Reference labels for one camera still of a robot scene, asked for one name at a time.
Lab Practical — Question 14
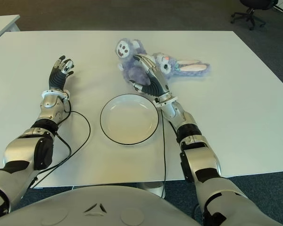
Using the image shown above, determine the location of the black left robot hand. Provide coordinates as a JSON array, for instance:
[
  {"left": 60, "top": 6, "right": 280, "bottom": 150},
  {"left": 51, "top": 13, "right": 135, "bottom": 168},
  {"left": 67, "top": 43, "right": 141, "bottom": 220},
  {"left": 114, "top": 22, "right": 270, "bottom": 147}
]
[{"left": 48, "top": 56, "right": 75, "bottom": 91}]

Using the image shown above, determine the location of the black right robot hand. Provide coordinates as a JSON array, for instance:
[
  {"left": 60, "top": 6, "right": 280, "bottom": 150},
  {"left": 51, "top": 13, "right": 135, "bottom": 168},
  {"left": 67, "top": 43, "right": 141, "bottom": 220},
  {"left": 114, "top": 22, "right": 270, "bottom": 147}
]
[{"left": 129, "top": 53, "right": 170, "bottom": 97}]

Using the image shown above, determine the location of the purple plush bunny doll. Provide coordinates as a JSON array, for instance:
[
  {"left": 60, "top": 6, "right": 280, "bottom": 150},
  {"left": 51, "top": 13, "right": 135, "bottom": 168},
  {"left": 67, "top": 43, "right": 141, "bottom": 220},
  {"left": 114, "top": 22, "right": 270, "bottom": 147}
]
[{"left": 114, "top": 39, "right": 212, "bottom": 87}]

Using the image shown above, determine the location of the white plate black rim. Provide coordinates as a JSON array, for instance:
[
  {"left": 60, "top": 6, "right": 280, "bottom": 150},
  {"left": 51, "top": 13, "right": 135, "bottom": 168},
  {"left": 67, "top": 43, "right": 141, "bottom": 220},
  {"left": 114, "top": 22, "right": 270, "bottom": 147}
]
[{"left": 100, "top": 93, "right": 160, "bottom": 145}]

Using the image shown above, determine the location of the white neighbouring desk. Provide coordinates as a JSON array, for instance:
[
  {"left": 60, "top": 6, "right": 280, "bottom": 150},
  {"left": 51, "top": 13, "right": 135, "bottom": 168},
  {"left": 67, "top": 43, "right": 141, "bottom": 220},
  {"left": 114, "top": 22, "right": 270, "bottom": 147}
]
[{"left": 0, "top": 15, "right": 21, "bottom": 45}]

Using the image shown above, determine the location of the black office chair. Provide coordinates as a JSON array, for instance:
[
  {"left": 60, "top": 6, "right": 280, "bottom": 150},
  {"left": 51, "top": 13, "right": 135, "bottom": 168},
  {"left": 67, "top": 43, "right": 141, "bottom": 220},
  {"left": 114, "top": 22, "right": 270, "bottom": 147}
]
[{"left": 230, "top": 0, "right": 279, "bottom": 31}]

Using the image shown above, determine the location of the grey robot torso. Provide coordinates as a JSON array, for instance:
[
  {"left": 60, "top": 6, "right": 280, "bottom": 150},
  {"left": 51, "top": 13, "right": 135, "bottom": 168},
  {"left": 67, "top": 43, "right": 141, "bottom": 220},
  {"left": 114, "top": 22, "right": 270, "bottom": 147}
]
[{"left": 0, "top": 185, "right": 202, "bottom": 226}]

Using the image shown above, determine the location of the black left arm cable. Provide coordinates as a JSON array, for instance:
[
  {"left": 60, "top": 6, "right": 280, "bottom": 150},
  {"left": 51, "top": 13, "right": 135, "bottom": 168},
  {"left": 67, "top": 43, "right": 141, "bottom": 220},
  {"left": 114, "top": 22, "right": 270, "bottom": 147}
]
[{"left": 29, "top": 103, "right": 92, "bottom": 189}]

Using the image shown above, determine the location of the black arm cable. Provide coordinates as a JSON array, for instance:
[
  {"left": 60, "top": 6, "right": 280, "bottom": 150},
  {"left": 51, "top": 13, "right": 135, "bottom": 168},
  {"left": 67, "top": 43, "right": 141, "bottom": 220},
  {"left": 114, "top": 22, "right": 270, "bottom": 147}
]
[
  {"left": 160, "top": 114, "right": 167, "bottom": 200},
  {"left": 29, "top": 103, "right": 92, "bottom": 189}
]

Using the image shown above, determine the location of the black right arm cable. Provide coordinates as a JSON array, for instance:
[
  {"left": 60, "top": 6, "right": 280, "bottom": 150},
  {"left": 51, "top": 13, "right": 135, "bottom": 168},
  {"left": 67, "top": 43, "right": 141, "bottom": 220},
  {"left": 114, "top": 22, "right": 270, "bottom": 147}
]
[{"left": 160, "top": 114, "right": 167, "bottom": 200}]

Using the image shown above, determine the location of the grey table pedestal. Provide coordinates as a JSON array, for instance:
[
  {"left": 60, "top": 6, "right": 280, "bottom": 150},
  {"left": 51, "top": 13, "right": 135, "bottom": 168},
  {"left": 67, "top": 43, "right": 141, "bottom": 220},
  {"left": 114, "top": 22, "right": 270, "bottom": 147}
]
[{"left": 136, "top": 181, "right": 167, "bottom": 198}]

